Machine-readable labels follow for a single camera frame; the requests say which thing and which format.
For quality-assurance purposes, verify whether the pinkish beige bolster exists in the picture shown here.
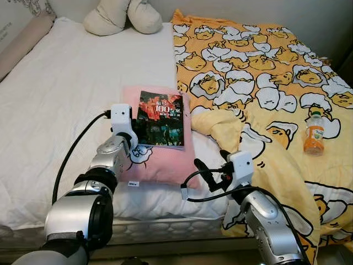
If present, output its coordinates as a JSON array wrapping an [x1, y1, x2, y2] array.
[[0, 12, 57, 82]]

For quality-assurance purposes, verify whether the yellow cartoon egg print blanket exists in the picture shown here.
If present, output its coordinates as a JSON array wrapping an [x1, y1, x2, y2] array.
[[172, 8, 353, 263]]

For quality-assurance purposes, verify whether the white patterned mattress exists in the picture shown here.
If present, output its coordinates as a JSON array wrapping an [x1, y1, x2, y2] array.
[[0, 215, 227, 249]]

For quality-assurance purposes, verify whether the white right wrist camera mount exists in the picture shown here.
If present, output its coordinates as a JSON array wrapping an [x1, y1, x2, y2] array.
[[227, 151, 255, 192]]

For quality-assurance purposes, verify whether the white printed wall poster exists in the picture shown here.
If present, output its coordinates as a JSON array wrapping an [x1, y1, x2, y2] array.
[[0, 0, 53, 39]]

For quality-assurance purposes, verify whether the orange juice plastic bottle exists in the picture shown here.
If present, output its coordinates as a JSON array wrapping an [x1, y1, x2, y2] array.
[[303, 108, 326, 157]]

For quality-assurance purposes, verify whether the dark grey wardrobe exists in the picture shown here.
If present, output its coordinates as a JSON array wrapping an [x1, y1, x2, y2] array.
[[330, 36, 353, 86]]

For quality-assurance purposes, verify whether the pink fleece pillow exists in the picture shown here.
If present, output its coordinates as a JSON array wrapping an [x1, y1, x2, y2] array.
[[120, 84, 195, 187]]

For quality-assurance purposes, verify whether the small beige plush pillow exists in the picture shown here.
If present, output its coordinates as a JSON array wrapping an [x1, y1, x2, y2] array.
[[127, 0, 164, 35]]

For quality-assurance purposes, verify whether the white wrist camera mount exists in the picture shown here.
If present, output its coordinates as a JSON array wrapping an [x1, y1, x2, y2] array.
[[110, 103, 139, 151], [227, 151, 255, 192]]

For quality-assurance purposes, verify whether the large beige plush pillow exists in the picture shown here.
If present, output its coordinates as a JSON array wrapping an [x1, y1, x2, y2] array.
[[83, 0, 134, 37]]

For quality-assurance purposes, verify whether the dark book with red cover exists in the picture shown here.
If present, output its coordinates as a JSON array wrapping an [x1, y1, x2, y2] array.
[[136, 91, 186, 151]]

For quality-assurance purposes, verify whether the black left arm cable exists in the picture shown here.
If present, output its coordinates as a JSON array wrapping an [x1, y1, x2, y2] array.
[[52, 110, 113, 206]]

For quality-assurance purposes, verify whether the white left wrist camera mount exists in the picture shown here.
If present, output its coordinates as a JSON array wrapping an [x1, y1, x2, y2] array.
[[110, 103, 139, 151]]

